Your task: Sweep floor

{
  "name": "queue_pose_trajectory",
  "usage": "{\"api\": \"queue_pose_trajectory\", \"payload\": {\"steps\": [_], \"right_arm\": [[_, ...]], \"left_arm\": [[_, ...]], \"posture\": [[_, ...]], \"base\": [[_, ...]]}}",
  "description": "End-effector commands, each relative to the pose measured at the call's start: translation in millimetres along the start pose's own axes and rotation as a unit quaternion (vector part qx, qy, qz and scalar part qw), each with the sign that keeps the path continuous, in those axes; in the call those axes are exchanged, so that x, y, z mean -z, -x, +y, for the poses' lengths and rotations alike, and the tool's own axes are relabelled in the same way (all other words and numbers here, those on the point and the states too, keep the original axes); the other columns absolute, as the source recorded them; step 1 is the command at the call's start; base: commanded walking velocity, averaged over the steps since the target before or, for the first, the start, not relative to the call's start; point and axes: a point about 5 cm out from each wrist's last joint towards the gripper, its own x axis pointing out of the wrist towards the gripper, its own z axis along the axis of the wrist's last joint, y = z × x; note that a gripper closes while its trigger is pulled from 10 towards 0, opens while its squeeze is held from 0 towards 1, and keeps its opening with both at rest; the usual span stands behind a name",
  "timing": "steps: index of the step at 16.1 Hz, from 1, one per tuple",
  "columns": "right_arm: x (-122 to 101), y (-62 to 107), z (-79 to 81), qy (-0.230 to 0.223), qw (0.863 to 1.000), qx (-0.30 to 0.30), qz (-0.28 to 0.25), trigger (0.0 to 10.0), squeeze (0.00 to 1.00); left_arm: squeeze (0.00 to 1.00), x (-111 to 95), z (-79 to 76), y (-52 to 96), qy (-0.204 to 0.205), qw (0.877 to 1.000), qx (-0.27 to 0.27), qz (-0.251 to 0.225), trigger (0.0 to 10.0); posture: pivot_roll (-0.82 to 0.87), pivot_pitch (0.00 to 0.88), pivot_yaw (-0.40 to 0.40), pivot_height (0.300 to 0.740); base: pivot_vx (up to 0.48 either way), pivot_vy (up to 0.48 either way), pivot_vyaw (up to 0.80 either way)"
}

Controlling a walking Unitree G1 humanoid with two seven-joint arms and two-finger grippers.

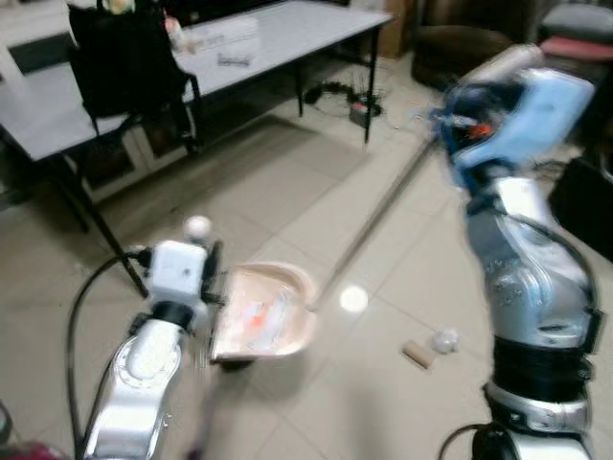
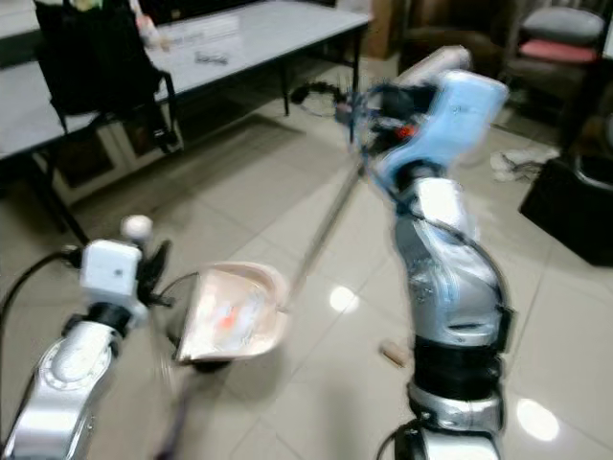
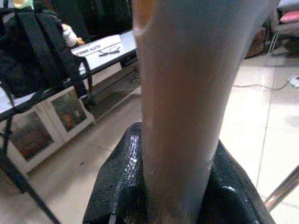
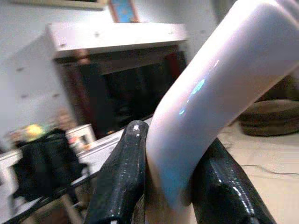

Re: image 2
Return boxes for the beige plastic dustpan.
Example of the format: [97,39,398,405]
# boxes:
[173,261,292,365]

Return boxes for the grey broom stick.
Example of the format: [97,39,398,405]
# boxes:
[283,153,373,313]

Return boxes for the white round knob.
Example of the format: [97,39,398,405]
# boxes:
[123,215,153,242]

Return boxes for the dark brown armchair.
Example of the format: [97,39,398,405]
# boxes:
[397,0,518,78]

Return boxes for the white crumpled cloth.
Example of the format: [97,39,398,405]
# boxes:
[488,147,562,185]

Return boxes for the grey folding table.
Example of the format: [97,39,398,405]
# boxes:
[0,0,373,245]

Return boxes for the chair with red cushion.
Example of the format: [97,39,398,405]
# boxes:
[510,5,610,82]

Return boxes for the black box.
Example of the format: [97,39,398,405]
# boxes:
[519,153,613,268]

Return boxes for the white paper sheet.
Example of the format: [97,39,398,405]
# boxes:
[158,14,243,57]

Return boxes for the black fabric bag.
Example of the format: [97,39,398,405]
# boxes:
[34,0,181,154]

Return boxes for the small brown cork piece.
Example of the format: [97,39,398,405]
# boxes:
[379,339,410,369]

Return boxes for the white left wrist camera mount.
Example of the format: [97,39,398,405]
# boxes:
[79,240,151,309]

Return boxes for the light blue right wrist camera mount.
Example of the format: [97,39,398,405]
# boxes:
[374,69,511,191]

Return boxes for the black floor cable bundle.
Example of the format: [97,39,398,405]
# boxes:
[287,80,357,126]

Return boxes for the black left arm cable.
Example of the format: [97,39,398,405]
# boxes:
[0,247,84,327]

